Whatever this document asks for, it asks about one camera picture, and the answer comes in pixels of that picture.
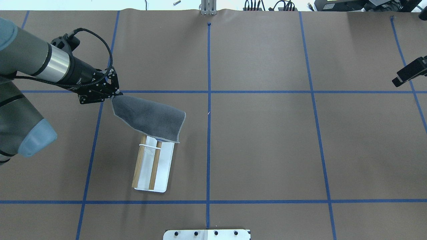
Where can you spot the left wooden rack rod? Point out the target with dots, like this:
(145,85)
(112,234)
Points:
(139,162)

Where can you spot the grey towel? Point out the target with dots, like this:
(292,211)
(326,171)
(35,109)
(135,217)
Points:
(154,119)

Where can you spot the aluminium profile post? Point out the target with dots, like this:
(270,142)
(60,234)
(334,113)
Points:
(208,7)

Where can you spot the white rack base tray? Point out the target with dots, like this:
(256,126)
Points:
(164,166)

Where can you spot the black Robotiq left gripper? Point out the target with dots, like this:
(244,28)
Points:
(81,72)

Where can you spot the wooden rack rod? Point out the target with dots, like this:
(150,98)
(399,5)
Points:
(139,162)
(155,165)

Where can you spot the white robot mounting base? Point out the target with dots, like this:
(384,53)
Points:
(208,234)

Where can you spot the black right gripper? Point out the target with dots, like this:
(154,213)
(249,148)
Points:
(409,72)

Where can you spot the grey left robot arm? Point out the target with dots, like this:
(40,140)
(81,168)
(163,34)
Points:
(26,57)

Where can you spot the right wooden rack rod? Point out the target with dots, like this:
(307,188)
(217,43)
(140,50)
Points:
(155,165)

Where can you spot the black electronics box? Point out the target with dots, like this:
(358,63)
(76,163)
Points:
(366,5)

